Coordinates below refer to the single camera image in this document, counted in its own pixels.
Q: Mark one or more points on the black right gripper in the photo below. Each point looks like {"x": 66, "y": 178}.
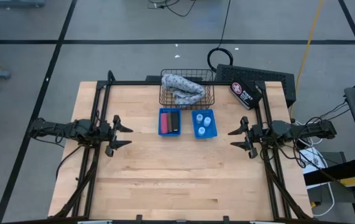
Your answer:
{"x": 259, "y": 132}

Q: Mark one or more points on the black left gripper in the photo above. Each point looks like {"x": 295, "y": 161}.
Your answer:
{"x": 110, "y": 133}

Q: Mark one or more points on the pink bandage roll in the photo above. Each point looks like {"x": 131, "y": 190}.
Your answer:
{"x": 164, "y": 124}

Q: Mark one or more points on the tan bandage roll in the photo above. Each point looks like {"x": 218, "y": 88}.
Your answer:
{"x": 169, "y": 121}

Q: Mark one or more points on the black bandage roll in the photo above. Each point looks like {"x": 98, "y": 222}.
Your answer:
{"x": 175, "y": 121}

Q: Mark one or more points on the grey patterned cloth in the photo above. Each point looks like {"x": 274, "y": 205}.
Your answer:
{"x": 183, "y": 90}

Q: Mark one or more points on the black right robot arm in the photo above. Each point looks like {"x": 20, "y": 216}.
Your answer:
{"x": 304, "y": 130}

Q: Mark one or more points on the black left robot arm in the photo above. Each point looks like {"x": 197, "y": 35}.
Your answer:
{"x": 81, "y": 129}

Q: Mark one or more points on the blue slotted plastic basket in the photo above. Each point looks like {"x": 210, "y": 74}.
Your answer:
{"x": 169, "y": 135}
{"x": 213, "y": 132}

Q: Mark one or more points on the black first aid kit bag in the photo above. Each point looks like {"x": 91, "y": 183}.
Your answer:
{"x": 247, "y": 96}

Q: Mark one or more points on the black metal table frame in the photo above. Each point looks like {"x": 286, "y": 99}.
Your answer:
{"x": 133, "y": 83}

